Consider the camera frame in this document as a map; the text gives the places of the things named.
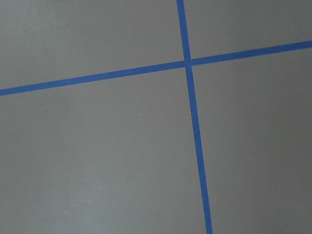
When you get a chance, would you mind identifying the blue tape line crosswise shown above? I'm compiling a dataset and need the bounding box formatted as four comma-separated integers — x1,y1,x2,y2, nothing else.
0,41,312,96

